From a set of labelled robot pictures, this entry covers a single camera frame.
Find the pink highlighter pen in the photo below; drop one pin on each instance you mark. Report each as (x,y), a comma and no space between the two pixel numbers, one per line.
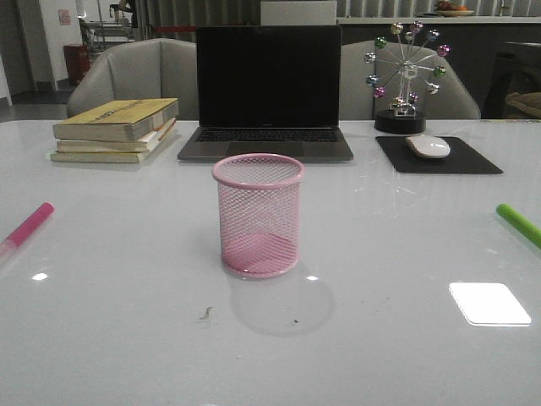
(10,244)

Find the green highlighter pen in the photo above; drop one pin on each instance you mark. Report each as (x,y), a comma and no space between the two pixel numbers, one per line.
(520,223)

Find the pink mesh pen holder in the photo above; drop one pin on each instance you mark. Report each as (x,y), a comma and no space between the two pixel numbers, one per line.
(259,201)

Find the grey laptop with black screen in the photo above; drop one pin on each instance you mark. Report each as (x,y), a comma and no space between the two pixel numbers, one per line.
(271,89)

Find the middle white book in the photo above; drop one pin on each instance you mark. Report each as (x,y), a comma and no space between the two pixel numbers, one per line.
(145,143)

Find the right grey armchair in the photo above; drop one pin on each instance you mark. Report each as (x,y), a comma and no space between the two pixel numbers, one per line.
(356,101)

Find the grey armchair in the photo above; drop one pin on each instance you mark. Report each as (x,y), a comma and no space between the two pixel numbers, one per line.
(156,68)
(356,101)

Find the top yellow book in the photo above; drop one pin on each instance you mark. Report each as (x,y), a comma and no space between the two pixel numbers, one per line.
(119,120)

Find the white computer mouse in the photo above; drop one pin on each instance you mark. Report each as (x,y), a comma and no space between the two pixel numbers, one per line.
(428,146)

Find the ferris wheel desk ornament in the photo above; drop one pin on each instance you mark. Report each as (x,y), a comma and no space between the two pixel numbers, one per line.
(406,63)

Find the left grey armchair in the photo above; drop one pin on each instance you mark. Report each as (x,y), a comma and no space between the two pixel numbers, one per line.
(156,68)

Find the bottom pale yellow book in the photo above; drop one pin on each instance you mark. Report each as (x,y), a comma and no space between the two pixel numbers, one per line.
(101,157)

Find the black mouse pad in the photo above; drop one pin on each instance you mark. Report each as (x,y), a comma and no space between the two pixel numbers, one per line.
(463,159)

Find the red bin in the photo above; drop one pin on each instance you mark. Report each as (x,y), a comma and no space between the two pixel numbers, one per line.
(77,62)

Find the fruit bowl on counter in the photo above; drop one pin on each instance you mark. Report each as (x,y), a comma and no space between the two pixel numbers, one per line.
(449,9)

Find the dark side table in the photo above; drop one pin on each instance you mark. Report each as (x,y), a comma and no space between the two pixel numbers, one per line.
(516,72)

